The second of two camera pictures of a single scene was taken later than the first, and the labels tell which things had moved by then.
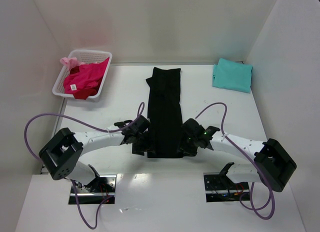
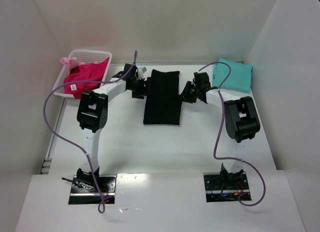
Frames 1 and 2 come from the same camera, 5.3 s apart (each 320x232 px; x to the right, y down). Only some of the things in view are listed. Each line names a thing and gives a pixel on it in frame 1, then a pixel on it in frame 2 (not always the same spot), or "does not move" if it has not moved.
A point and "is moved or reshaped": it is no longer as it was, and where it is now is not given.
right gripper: x=187 y=147 → x=186 y=91
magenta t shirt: x=85 y=76 does not move
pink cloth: x=71 y=62 does not move
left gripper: x=139 y=145 → x=145 y=86
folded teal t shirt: x=232 y=75 does not move
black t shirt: x=164 y=113 is moved or reshaped
